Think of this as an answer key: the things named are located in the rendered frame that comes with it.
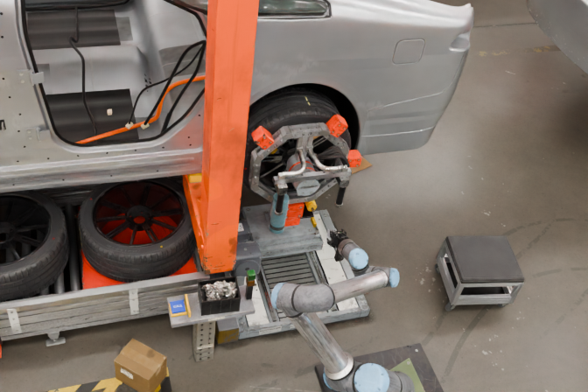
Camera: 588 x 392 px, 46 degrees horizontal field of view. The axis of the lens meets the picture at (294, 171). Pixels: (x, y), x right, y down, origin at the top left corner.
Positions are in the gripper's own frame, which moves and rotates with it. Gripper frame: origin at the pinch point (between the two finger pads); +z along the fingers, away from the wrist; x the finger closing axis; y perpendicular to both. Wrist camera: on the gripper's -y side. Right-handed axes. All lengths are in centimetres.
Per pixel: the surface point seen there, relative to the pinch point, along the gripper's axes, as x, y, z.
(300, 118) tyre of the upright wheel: 6, 60, 21
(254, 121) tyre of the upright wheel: 28, 58, 33
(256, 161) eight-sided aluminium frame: 31, 39, 23
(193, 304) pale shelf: 74, -26, 4
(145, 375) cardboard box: 103, -58, 0
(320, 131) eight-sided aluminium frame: -2, 53, 14
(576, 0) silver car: -232, 102, 87
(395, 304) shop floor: -53, -65, 22
